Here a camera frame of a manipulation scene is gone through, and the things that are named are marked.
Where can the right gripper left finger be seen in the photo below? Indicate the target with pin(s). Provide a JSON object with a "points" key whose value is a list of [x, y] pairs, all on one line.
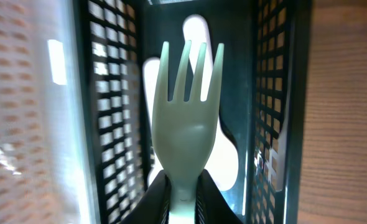
{"points": [[153, 208]]}

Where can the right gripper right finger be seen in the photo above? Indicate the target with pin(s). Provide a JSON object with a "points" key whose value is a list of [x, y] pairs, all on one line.
{"points": [[210, 206]]}

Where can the cream plastic spoon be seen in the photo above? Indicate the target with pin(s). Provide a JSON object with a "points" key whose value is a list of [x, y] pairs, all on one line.
{"points": [[223, 162]]}

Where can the pale green plastic fork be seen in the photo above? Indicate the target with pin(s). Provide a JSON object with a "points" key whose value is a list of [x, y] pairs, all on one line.
{"points": [[184, 132]]}

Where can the white plastic fork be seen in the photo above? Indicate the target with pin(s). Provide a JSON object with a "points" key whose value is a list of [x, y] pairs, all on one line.
{"points": [[150, 72]]}

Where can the dark green plastic basket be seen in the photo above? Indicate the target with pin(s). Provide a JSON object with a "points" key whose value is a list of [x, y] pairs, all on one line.
{"points": [[262, 97]]}

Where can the white label sticker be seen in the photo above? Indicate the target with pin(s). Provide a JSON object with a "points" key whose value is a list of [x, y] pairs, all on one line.
{"points": [[57, 62]]}

